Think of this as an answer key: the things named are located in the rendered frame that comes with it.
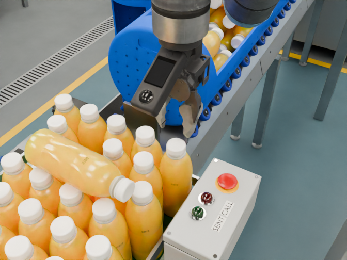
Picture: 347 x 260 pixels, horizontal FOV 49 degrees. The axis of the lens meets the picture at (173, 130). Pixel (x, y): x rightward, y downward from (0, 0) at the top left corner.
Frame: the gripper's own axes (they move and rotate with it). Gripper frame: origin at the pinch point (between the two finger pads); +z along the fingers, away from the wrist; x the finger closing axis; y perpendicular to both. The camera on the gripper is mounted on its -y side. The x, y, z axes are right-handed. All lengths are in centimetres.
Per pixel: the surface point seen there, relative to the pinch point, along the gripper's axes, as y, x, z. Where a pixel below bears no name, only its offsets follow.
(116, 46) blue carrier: 17.9, 26.0, -1.2
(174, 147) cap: -0.8, -0.7, 3.9
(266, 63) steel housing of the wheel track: 74, 2, 29
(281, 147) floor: 123, -5, 114
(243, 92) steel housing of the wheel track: 53, 3, 28
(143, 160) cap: -6.7, 2.8, 3.9
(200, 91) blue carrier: 17.9, 2.9, 3.8
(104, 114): 82, 93, 100
